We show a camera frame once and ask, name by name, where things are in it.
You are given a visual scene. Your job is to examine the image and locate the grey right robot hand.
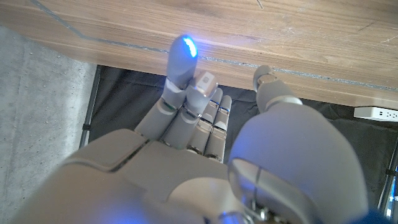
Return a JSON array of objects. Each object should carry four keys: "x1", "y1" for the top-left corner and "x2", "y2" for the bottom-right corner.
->
[{"x1": 12, "y1": 34, "x2": 371, "y2": 224}]

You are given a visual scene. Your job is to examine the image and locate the white power strip box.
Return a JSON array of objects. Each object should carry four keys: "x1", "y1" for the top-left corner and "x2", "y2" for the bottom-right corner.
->
[{"x1": 353, "y1": 106, "x2": 398, "y2": 123}]

